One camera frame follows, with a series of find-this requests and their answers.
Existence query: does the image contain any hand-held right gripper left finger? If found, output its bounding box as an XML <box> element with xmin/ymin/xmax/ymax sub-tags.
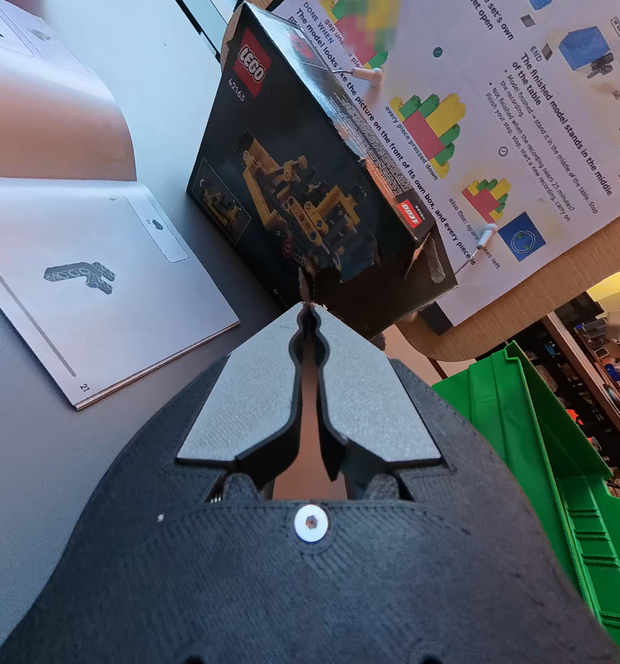
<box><xmin>177</xmin><ymin>302</ymin><xmax>311</xmax><ymax>491</ymax></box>

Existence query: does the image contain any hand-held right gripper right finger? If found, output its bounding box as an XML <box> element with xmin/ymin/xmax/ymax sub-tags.
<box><xmin>310</xmin><ymin>303</ymin><xmax>443</xmax><ymax>482</ymax></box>

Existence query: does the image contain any black lego box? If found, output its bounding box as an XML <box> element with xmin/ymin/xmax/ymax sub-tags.
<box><xmin>187</xmin><ymin>1</ymin><xmax>458</xmax><ymax>333</ymax></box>

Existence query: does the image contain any lego instruction booklet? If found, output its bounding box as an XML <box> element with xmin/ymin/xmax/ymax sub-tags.
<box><xmin>0</xmin><ymin>0</ymin><xmax>241</xmax><ymax>412</ymax></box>

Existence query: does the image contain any storage shelf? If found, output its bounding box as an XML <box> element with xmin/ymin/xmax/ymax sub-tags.
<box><xmin>523</xmin><ymin>277</ymin><xmax>620</xmax><ymax>499</ymax></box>

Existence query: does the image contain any green plastic bin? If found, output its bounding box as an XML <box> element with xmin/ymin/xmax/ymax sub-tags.
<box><xmin>432</xmin><ymin>341</ymin><xmax>620</xmax><ymax>664</ymax></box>

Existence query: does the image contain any white push pin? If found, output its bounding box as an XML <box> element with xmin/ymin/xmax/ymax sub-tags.
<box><xmin>336</xmin><ymin>65</ymin><xmax>384</xmax><ymax>84</ymax></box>
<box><xmin>455</xmin><ymin>223</ymin><xmax>499</xmax><ymax>273</ymax></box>

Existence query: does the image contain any printed instruction sheet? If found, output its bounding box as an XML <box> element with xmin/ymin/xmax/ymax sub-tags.
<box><xmin>269</xmin><ymin>0</ymin><xmax>620</xmax><ymax>329</ymax></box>

